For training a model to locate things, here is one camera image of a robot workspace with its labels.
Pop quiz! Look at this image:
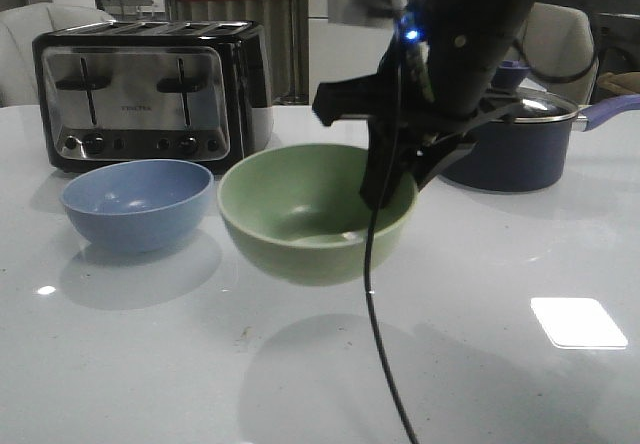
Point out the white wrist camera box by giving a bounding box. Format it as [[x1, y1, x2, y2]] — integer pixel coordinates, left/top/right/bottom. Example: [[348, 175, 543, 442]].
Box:
[[327, 0, 399, 29]]

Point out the glass pot lid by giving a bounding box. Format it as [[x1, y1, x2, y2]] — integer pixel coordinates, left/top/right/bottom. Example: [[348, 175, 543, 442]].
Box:
[[490, 60, 578, 123]]

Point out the black and chrome toaster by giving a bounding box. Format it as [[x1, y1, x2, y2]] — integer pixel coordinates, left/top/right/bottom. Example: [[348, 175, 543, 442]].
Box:
[[33, 20, 273, 175]]

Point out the dark blue saucepan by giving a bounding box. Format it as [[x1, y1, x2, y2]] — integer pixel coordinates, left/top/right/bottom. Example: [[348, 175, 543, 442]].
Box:
[[441, 94, 639, 193]]

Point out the black cable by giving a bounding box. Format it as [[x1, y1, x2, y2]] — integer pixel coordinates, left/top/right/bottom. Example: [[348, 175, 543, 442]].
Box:
[[363, 0, 421, 444]]

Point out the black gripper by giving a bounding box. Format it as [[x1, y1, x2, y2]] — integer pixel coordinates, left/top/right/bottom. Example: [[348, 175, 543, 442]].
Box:
[[311, 46, 524, 211]]

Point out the green bowl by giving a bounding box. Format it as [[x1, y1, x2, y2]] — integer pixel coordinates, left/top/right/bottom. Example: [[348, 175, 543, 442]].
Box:
[[217, 143, 418, 285]]

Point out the beige chair left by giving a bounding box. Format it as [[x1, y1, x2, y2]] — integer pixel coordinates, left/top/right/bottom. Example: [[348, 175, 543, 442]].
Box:
[[1, 3, 113, 107]]

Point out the beige chair right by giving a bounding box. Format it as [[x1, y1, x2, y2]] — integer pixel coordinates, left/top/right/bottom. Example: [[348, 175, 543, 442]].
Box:
[[518, 3, 598, 104]]

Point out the blue bowl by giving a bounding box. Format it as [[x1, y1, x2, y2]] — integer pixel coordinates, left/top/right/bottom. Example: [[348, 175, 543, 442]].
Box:
[[60, 159, 214, 253]]

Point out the white refrigerator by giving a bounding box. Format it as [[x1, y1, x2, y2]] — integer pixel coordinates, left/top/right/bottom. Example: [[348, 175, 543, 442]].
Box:
[[308, 0, 391, 99]]

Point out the beige chair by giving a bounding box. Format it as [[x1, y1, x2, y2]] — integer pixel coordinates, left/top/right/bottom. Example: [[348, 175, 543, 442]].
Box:
[[518, 3, 598, 104], [1, 3, 113, 107]]

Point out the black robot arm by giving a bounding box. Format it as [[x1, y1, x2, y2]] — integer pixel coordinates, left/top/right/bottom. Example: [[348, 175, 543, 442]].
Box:
[[312, 0, 536, 209]]

